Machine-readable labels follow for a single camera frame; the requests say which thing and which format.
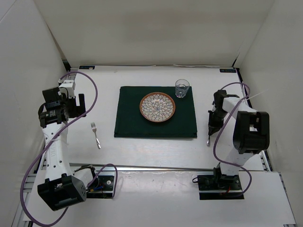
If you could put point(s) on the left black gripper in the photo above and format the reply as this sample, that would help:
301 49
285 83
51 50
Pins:
77 110

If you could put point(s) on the orange patterned plate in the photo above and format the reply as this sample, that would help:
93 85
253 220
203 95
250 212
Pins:
157 107

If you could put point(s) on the silver knife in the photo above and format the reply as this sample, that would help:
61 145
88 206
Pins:
208 141

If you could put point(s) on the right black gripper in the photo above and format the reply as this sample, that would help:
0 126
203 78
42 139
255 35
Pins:
214 127

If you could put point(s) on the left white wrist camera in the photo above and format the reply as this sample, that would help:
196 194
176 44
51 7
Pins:
67 87

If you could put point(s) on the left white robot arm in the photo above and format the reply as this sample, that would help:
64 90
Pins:
62 187

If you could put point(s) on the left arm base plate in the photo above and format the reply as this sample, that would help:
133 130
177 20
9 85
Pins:
104 187

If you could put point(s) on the dark green cloth napkin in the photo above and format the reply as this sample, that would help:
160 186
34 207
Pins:
130 123

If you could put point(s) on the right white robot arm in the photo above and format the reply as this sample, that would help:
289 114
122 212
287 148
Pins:
251 136

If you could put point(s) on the clear drinking glass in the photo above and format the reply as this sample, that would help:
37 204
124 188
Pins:
181 88

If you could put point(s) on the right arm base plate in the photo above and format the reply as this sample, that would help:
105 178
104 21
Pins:
213 187

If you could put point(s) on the silver fork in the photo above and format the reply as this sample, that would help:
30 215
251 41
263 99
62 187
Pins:
94 129

